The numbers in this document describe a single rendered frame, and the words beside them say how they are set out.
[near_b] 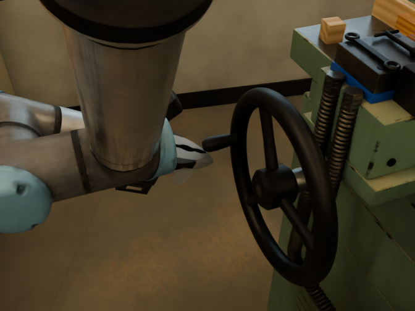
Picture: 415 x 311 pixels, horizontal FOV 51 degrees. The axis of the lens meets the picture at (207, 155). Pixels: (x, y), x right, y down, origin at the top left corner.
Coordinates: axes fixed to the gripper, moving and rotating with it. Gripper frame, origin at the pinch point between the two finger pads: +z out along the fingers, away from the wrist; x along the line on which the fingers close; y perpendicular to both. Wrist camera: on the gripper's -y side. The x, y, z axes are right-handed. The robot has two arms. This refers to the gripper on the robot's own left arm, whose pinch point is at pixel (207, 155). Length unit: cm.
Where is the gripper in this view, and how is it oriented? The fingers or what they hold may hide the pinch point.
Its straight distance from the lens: 71.0
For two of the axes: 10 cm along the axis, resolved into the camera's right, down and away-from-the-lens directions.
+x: 3.3, 6.4, -6.9
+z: 8.1, 1.8, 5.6
